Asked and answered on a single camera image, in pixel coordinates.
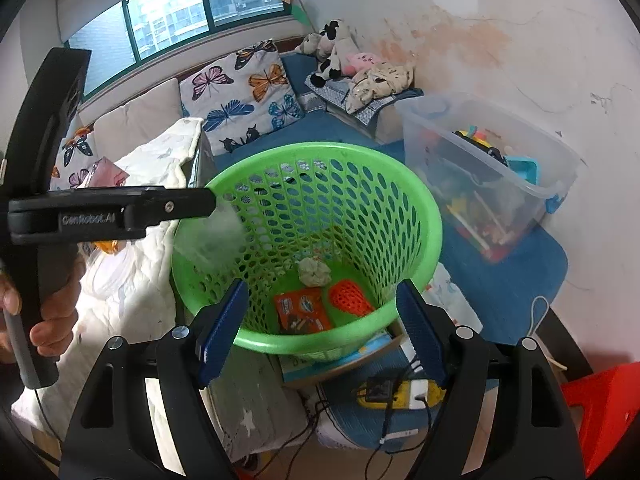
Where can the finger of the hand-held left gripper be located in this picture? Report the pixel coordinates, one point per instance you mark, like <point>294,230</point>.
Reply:
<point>180,204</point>

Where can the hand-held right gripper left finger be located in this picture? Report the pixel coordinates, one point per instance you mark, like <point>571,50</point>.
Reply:
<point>224,332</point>

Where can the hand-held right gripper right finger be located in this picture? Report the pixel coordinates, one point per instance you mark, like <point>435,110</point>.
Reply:
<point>421,332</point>

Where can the clear plastic wrapper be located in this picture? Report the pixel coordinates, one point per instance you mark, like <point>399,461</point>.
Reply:
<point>210,240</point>

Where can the green plastic basket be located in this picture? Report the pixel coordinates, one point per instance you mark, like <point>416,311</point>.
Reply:
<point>350,200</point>

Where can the person's left hand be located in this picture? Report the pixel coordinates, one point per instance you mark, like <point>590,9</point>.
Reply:
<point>55,332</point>

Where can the small butterfly print pillow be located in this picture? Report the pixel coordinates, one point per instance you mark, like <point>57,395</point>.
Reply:
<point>75,157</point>

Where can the yellow power strip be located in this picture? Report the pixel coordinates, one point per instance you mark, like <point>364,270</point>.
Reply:
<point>400,397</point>

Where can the black power adapter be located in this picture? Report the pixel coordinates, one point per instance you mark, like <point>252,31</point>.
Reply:
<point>380,390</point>

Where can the pink packet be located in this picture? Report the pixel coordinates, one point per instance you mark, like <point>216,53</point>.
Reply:
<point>107,172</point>

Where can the orange snack wrapper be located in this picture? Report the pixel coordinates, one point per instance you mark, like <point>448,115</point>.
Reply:
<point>300,310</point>

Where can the orange foam fruit net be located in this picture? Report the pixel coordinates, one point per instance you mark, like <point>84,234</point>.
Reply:
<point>347,300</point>

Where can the beige pillow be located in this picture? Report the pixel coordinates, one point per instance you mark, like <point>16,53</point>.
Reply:
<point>135,120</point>

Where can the white quilt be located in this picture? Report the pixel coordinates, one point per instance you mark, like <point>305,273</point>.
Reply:
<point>150,280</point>

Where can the cardboard box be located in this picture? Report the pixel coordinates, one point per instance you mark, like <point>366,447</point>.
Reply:
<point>345,367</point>

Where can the grey star print cloth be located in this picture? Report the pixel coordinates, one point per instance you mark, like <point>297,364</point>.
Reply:
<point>260,410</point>

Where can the crumpled paper ball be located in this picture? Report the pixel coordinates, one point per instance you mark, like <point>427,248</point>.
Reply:
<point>314,272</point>

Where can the blue mat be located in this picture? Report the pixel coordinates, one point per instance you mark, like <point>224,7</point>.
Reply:
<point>515,270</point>

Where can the large butterfly print pillow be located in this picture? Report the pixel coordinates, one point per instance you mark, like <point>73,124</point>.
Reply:
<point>240,90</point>

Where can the green framed window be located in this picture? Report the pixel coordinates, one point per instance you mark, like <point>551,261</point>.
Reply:
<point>170,15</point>

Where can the pile of colourful toys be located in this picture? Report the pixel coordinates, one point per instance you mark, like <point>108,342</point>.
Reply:
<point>480,195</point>

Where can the patterned grey folded blanket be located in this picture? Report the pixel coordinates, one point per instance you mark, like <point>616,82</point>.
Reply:
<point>330,95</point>

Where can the red plastic stool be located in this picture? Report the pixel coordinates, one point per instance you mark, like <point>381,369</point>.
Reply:
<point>605,410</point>

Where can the grey plush toy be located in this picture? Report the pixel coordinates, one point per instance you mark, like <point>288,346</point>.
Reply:
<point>310,42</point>

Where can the black and white cow plush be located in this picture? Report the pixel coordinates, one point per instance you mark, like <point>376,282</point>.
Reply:
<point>332,55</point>

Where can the pink plush toy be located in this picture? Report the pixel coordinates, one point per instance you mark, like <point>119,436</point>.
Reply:
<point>362,61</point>

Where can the cream spotted cloth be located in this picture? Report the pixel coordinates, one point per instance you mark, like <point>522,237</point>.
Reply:
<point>380,82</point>

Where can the clear plastic storage bin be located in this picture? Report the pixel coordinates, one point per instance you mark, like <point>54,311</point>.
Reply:
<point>540,130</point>

